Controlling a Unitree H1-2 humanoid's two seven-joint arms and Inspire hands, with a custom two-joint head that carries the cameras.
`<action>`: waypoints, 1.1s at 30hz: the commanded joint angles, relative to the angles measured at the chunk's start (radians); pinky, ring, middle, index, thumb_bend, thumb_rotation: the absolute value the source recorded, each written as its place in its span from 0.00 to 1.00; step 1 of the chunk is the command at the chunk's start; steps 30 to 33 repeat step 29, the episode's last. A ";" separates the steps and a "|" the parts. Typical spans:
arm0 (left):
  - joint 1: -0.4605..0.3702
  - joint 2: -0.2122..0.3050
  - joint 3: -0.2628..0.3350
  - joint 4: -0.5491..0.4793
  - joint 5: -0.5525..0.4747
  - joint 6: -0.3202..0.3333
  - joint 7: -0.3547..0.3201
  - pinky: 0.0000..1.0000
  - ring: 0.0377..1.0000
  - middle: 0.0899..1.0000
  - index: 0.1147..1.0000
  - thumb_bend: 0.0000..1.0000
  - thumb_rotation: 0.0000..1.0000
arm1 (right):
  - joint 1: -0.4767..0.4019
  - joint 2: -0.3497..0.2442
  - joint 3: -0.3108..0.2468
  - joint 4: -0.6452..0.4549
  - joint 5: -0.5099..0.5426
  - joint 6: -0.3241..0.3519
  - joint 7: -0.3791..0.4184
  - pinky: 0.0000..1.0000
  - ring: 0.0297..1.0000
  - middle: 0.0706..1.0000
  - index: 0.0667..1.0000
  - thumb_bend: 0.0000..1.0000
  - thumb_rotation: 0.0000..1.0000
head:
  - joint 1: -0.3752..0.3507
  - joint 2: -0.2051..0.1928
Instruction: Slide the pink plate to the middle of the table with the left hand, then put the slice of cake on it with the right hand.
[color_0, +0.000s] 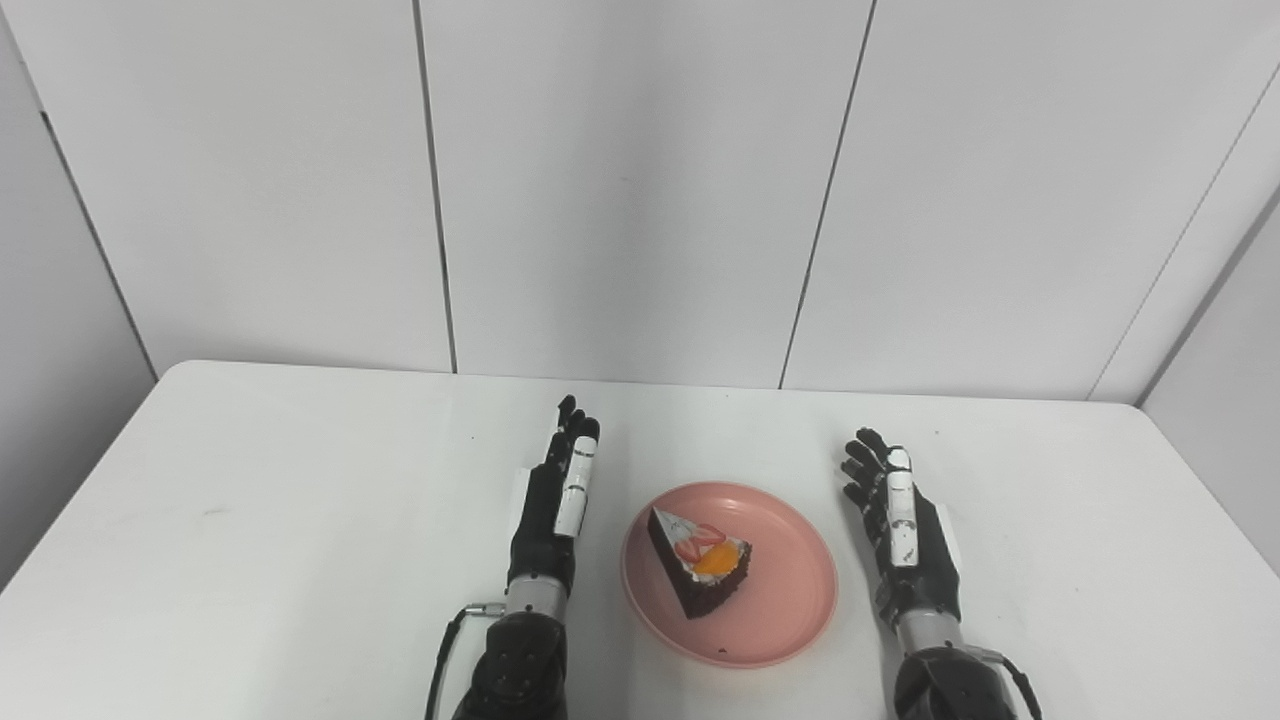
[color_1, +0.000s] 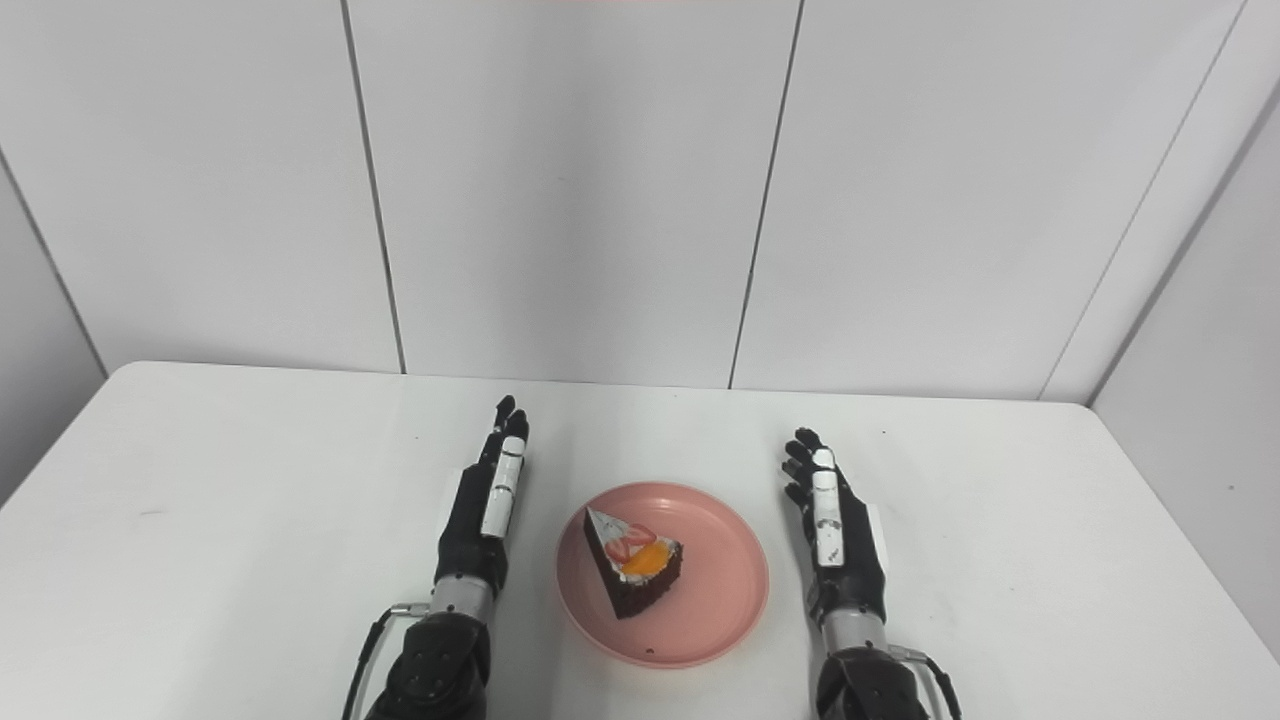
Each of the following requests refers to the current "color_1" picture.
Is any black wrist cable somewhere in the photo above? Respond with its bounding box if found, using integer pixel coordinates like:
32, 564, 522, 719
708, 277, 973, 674
342, 602, 433, 720
888, 645, 964, 720

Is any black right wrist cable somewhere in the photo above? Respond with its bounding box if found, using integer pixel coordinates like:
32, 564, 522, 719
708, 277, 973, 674
888, 645, 964, 720

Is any chocolate cake slice with fruit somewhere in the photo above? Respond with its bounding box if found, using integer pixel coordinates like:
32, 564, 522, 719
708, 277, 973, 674
584, 506, 685, 620

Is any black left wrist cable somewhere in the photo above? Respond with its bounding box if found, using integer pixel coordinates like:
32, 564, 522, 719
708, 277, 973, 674
342, 602, 433, 720

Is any pink round plate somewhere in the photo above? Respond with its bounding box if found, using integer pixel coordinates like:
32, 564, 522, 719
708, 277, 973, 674
556, 482, 771, 669

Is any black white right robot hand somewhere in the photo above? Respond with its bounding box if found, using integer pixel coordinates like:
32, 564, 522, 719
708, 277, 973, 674
781, 428, 888, 627

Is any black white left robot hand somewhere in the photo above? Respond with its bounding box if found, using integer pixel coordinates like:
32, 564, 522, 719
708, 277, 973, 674
435, 395, 531, 598

